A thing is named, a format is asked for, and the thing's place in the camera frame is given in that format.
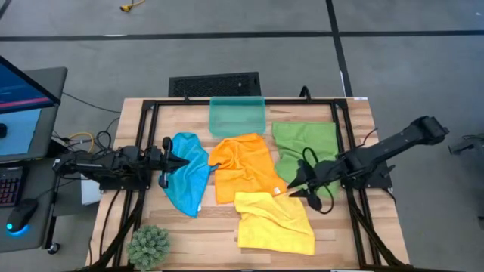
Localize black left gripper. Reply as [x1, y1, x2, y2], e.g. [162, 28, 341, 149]
[145, 136, 190, 190]

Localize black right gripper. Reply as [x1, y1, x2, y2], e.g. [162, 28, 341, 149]
[287, 158, 351, 212]

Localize blue microfiber towel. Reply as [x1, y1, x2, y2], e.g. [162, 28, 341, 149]
[162, 131, 220, 219]

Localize green microfiber towel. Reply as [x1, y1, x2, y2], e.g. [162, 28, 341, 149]
[271, 121, 341, 199]

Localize yellow microfiber towel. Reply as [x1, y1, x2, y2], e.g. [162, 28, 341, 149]
[233, 190, 317, 257]

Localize orange microfiber towel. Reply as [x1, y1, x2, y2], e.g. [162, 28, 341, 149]
[207, 132, 288, 205]

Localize teal translucent plastic basket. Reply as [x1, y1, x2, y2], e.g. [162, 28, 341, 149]
[208, 95, 267, 139]

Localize small green artificial plant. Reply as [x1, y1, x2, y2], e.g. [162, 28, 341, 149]
[126, 224, 172, 272]

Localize white box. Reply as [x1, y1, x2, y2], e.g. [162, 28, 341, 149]
[80, 174, 103, 207]

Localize grey-framed computer screen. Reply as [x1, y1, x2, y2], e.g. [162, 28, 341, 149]
[0, 66, 68, 164]

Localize grey side desk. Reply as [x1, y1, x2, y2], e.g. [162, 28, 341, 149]
[0, 157, 64, 254]

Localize yellow plug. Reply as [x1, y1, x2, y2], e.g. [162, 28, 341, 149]
[119, 0, 147, 12]

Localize black computer mouse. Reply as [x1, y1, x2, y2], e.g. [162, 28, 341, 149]
[5, 198, 39, 237]

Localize black stand foot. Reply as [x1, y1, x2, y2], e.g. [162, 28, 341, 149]
[448, 134, 484, 156]

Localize backlit computer keyboard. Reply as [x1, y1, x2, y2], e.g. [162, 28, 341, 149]
[0, 165, 24, 208]

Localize black-framed computer screen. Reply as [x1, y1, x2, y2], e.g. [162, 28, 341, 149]
[0, 55, 62, 115]

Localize black metal table frame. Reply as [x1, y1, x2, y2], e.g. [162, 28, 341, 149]
[85, 96, 411, 272]

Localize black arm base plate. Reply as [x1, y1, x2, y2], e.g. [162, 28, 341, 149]
[338, 160, 394, 190]
[98, 175, 154, 192]

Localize black cable under table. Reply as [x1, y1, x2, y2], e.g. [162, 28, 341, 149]
[98, 188, 122, 261]

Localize yellow cable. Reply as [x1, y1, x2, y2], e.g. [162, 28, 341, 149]
[67, 131, 95, 154]

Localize black floor cable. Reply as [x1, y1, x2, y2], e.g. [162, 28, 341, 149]
[62, 91, 122, 114]

